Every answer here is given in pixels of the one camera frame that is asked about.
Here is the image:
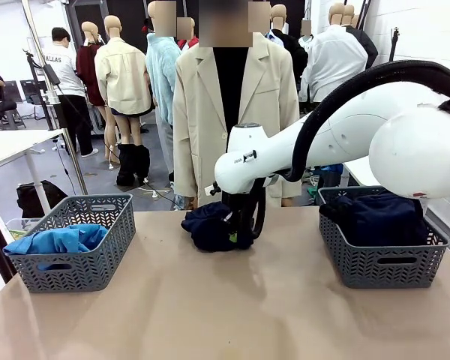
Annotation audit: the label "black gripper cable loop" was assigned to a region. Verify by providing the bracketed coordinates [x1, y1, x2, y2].
[251, 183, 267, 240]

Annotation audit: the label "mannequin in black coat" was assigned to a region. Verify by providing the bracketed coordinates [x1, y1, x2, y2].
[270, 3, 309, 113]

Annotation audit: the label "tall black tripod stand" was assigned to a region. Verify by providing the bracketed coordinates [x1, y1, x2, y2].
[385, 26, 403, 64]

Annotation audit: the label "bright blue garment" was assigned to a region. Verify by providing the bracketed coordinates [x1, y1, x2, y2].
[2, 223, 110, 271]

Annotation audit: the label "mannequin in light blue fleece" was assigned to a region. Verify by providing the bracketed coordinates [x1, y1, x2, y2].
[145, 0, 183, 196]

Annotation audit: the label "mannequin in cream jacket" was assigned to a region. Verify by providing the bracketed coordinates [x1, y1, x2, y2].
[94, 14, 154, 188]

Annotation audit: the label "mannequin in black jacket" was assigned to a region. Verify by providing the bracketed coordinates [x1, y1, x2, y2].
[343, 3, 379, 71]

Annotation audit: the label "navy garment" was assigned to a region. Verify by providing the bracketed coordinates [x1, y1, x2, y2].
[181, 201, 256, 253]

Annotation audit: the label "white table with thin legs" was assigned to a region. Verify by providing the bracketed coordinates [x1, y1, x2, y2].
[0, 128, 67, 217]

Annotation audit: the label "mannequin in white shirt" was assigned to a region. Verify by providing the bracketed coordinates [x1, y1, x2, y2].
[298, 2, 369, 113]

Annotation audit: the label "long navy trousers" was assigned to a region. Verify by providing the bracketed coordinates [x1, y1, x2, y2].
[319, 187, 431, 248]

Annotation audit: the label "slanted metal pole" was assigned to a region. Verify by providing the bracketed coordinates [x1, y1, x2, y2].
[21, 0, 89, 196]

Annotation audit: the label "person in white Dallas shirt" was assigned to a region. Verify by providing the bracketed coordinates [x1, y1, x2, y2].
[43, 26, 99, 158]

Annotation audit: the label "mannequin in pale blue shirt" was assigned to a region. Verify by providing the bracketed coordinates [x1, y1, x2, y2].
[247, 1, 286, 48]

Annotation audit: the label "black trousers around mannequin ankles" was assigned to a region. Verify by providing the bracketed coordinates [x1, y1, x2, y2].
[115, 142, 152, 188]

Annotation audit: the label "person right forearm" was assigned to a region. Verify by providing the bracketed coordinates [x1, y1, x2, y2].
[173, 149, 197, 198]

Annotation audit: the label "grey plastic basket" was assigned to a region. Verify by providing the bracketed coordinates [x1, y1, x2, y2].
[4, 193, 137, 293]
[317, 185, 450, 290]

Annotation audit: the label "black tripod with device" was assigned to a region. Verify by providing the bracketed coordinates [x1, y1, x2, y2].
[22, 48, 63, 132]

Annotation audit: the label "black bag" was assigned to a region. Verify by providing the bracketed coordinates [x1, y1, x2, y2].
[16, 179, 69, 219]

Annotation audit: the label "mannequin in maroon top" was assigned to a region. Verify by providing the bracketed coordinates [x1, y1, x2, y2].
[76, 20, 116, 172]

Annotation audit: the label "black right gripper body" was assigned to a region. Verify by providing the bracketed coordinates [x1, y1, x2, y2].
[228, 187, 257, 236]

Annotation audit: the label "person in beige coat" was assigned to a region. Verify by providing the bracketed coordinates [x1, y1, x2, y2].
[172, 0, 302, 209]

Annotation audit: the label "clear bin with green contents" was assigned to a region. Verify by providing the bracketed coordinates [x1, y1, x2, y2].
[5, 217, 42, 243]

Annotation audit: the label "black corrugated cable hose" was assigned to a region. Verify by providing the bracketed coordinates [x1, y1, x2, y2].
[290, 59, 450, 184]

